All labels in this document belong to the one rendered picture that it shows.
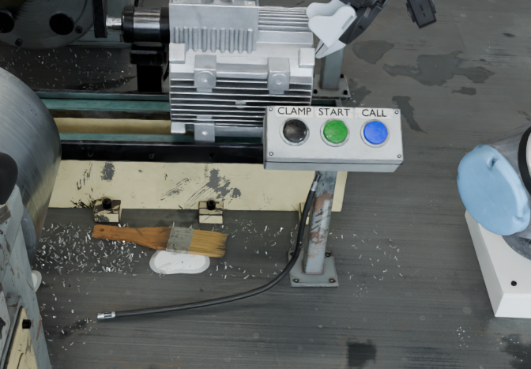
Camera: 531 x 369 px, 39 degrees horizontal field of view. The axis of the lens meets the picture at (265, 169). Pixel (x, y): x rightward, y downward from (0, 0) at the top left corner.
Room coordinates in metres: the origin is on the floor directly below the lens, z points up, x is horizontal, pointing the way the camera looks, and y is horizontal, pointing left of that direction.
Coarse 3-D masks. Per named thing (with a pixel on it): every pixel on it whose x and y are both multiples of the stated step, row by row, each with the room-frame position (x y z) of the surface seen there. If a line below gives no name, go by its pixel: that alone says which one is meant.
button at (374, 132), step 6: (366, 126) 0.76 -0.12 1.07; (372, 126) 0.76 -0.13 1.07; (378, 126) 0.76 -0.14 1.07; (384, 126) 0.76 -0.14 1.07; (366, 132) 0.75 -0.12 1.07; (372, 132) 0.75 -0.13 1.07; (378, 132) 0.75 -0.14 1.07; (384, 132) 0.75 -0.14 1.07; (366, 138) 0.74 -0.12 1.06; (372, 138) 0.74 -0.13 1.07; (378, 138) 0.74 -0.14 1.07; (384, 138) 0.75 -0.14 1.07; (378, 144) 0.74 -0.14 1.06
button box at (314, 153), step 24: (264, 120) 0.78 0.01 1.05; (288, 120) 0.76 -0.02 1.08; (312, 120) 0.76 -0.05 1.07; (360, 120) 0.77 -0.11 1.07; (384, 120) 0.77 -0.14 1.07; (264, 144) 0.75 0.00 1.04; (288, 144) 0.73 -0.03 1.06; (312, 144) 0.74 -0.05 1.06; (336, 144) 0.74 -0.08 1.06; (360, 144) 0.74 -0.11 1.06; (384, 144) 0.74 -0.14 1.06; (264, 168) 0.74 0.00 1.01; (288, 168) 0.74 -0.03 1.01; (312, 168) 0.74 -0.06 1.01; (336, 168) 0.74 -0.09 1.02; (360, 168) 0.74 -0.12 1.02; (384, 168) 0.75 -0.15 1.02
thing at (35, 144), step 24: (0, 72) 0.71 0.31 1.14; (0, 96) 0.67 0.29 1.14; (24, 96) 0.70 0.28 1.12; (0, 120) 0.63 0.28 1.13; (24, 120) 0.66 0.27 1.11; (48, 120) 0.71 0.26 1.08; (0, 144) 0.60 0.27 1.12; (24, 144) 0.63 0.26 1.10; (48, 144) 0.68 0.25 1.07; (24, 168) 0.60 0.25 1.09; (48, 168) 0.65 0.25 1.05; (24, 192) 0.58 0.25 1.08; (48, 192) 0.64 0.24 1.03; (24, 216) 0.56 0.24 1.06; (24, 240) 0.56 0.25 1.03
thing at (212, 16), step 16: (192, 0) 0.98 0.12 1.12; (208, 0) 0.95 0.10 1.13; (224, 0) 0.96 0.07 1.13; (240, 0) 0.99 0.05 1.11; (256, 0) 0.93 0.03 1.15; (176, 16) 0.90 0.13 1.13; (192, 16) 0.91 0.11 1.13; (208, 16) 0.91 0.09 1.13; (224, 16) 0.91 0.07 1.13; (240, 16) 0.91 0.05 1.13; (256, 16) 0.91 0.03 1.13; (176, 32) 0.90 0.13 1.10; (192, 32) 0.90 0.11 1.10; (208, 32) 0.91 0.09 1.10; (224, 32) 0.91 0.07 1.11; (240, 32) 0.91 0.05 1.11; (256, 32) 0.91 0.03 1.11; (192, 48) 0.91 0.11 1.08; (208, 48) 0.91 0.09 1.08; (224, 48) 0.91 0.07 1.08; (240, 48) 0.91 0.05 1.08
